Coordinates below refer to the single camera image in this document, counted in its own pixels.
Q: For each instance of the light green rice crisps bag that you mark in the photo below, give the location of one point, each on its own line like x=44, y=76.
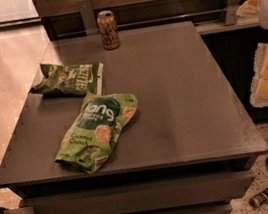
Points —
x=90, y=141

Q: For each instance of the orange drink can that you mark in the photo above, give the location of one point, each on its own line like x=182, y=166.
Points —
x=108, y=30

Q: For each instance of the dark green Kettle chip bag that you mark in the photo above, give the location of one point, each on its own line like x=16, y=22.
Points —
x=74, y=80

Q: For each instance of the wooden counter with shelf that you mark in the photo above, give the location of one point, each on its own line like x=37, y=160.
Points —
x=164, y=3

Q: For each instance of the grey table with drawers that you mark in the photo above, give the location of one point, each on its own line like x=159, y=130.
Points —
x=188, y=149

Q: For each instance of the left grey metal bracket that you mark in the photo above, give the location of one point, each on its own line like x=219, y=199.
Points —
x=87, y=16

